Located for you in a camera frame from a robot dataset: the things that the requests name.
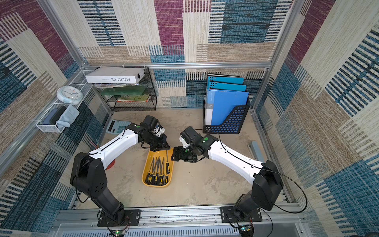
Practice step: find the light blue cloth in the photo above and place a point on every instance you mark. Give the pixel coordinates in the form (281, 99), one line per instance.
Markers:
(68, 117)

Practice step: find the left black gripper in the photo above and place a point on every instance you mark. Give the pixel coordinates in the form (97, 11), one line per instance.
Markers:
(163, 145)

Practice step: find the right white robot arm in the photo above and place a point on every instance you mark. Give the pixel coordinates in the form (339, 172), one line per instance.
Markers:
(264, 177)

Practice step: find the red pen cup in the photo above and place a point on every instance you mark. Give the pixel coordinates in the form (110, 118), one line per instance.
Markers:
(110, 165)

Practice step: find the blue front folder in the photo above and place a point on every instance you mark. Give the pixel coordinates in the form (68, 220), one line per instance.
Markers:
(219, 104)

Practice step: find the teal folder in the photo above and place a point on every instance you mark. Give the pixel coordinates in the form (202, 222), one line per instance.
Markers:
(225, 79)
(226, 86)

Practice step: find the white wire wall basket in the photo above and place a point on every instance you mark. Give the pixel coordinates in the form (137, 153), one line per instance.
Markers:
(78, 81)

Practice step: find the black wire shelf rack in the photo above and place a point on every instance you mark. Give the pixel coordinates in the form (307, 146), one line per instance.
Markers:
(144, 102)

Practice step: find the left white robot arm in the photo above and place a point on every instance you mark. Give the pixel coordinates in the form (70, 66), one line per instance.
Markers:
(88, 173)

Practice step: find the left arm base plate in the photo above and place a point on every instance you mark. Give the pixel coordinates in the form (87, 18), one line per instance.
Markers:
(130, 217)

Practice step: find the green book on shelf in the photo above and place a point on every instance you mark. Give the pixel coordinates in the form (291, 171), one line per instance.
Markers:
(121, 91)

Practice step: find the teal rear folder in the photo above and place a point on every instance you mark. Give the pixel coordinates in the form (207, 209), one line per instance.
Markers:
(225, 79)

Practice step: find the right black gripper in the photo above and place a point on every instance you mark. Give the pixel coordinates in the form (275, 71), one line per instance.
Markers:
(180, 152)

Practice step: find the white round clock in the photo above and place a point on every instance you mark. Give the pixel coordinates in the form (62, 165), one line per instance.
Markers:
(69, 95)

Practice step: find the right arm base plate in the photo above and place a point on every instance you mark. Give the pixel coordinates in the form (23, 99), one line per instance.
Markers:
(230, 215)

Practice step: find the dark phone in basket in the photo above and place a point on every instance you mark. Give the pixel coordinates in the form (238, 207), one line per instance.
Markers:
(54, 116)

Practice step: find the teal calculator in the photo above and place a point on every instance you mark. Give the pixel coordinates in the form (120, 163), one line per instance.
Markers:
(117, 126)

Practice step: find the black perforated file holder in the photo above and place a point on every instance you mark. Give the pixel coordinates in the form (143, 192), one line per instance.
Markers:
(233, 122)

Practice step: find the white folio box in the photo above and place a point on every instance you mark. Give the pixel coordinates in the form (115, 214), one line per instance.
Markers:
(115, 75)

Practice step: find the yellow storage tray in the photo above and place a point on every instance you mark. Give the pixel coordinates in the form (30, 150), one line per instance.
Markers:
(161, 154)

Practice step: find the teal middle folder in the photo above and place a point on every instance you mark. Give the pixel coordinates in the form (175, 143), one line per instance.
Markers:
(226, 86)

